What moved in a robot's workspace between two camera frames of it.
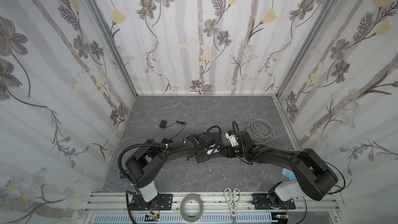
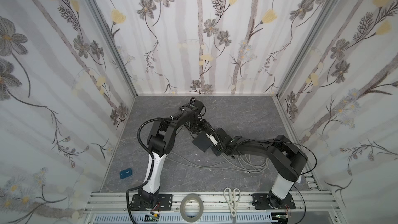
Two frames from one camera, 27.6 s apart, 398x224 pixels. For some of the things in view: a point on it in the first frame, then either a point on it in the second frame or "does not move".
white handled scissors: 232,197 does not move
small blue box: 121,176 does not move
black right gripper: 229,151 -> 218,141
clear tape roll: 191,196 does not move
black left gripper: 208,144 -> 200,127
